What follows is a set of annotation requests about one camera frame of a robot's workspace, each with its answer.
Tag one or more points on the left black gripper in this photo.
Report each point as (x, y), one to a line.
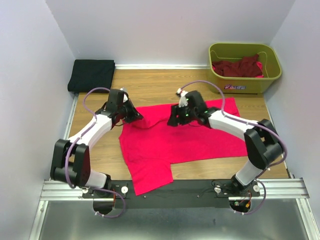
(134, 115)

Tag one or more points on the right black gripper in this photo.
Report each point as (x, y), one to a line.
(176, 111)

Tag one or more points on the pink t shirt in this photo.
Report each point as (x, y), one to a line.
(150, 146)

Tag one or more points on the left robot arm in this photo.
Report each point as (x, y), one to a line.
(71, 162)

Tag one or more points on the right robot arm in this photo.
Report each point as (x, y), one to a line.
(263, 144)

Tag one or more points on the folded black t shirt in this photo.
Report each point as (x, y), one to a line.
(88, 74)

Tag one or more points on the olive green plastic bin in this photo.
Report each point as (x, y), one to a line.
(234, 52)

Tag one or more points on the dark red t shirt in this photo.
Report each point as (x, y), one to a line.
(247, 67)

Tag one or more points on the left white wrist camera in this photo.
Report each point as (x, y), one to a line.
(125, 94)

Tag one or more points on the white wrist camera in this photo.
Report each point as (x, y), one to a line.
(125, 94)
(183, 102)

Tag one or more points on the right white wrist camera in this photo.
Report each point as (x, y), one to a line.
(183, 102)

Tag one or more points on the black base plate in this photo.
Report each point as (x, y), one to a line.
(197, 193)

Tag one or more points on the aluminium frame rail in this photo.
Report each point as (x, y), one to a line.
(63, 214)

